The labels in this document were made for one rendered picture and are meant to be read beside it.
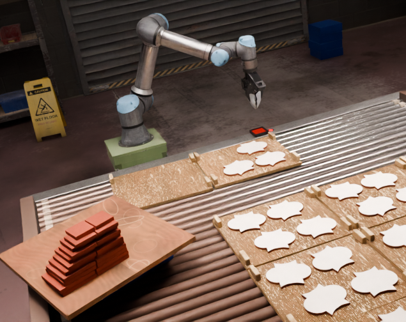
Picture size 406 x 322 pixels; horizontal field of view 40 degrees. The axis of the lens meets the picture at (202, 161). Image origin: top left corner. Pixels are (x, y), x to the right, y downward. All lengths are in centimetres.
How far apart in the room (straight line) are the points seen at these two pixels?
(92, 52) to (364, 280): 571
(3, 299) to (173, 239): 203
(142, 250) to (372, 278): 74
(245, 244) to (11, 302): 204
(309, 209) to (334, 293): 50
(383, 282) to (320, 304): 21
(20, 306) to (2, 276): 40
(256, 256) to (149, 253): 37
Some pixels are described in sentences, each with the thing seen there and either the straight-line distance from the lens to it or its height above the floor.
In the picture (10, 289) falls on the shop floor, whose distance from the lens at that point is 386.
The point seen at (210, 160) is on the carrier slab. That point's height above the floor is 94.
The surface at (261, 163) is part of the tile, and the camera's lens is 254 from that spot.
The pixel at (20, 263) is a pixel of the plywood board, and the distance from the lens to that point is 205.
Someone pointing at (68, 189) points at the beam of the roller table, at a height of 91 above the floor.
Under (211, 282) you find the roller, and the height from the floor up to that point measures 92.
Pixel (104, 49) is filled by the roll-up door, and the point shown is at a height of 51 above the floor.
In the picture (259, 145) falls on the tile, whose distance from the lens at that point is 271.
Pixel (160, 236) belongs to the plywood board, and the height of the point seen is 104.
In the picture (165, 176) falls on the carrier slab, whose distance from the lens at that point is 259.
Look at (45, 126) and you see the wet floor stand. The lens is 600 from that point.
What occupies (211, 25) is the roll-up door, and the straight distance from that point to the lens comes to 741.
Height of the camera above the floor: 208
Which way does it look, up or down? 26 degrees down
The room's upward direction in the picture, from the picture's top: 10 degrees counter-clockwise
